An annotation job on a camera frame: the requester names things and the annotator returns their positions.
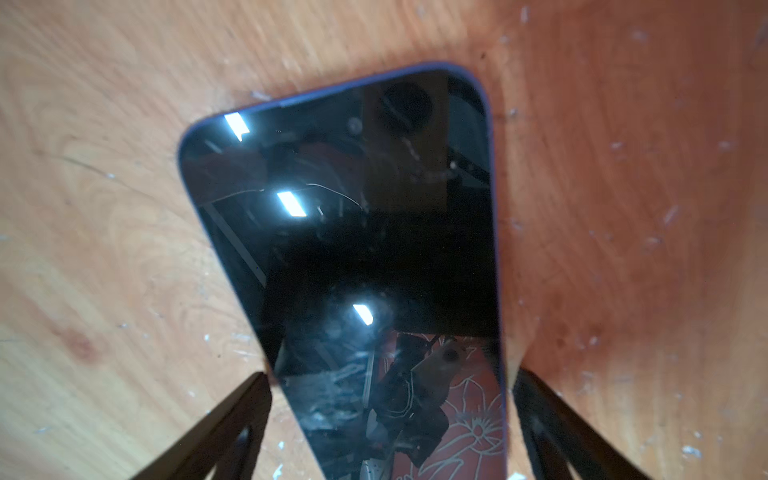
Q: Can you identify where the blue smartphone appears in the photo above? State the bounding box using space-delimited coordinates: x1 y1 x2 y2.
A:
178 63 506 479

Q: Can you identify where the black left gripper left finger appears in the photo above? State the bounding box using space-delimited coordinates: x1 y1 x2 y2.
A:
134 372 272 479

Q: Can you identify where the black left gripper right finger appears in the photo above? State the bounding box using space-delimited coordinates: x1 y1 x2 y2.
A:
512 369 648 479

